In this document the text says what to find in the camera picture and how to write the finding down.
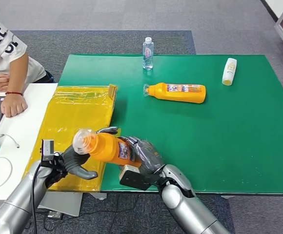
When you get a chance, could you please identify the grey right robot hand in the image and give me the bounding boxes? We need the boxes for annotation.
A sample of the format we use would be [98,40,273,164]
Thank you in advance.
[118,136,165,176]

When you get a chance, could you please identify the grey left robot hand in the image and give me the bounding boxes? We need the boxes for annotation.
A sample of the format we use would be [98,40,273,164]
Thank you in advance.
[62,126,119,181]

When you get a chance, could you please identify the person's left hand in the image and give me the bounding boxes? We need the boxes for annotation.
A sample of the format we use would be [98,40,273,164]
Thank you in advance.
[0,94,28,118]

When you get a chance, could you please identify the orange detergent bottle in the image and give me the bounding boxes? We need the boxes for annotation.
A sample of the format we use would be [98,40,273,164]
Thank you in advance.
[143,82,207,104]
[72,128,142,169]

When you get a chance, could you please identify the clear water bottle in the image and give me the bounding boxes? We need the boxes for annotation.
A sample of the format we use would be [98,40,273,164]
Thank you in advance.
[142,37,154,71]

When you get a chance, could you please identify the small white bottle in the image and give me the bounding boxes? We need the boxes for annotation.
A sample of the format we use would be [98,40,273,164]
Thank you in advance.
[222,58,238,86]

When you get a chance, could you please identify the person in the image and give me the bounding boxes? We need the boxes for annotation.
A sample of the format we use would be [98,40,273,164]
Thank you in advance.
[0,11,55,118]

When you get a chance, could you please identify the grey desk side panel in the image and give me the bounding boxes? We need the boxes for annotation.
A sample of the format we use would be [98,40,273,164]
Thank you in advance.
[38,192,83,217]

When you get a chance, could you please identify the yellow taped cardboard sheet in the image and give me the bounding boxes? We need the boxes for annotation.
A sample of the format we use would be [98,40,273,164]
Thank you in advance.
[22,84,121,192]

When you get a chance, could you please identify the grey power adapter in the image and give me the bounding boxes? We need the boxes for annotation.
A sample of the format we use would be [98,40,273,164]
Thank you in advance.
[47,210,64,220]

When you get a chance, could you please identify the green table mat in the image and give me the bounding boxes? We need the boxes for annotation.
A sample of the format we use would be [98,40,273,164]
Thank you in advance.
[58,53,283,195]

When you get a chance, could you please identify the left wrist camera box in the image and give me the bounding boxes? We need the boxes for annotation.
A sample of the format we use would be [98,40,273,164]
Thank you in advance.
[40,139,55,162]

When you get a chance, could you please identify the grey table bracket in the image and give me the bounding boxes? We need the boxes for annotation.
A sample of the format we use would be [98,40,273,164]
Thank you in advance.
[89,192,107,201]

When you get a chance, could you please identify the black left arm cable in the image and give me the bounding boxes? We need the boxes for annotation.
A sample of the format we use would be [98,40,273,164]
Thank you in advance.
[31,161,43,234]

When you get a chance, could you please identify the black floor cables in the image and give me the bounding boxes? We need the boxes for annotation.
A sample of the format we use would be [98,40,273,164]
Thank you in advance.
[34,193,142,233]

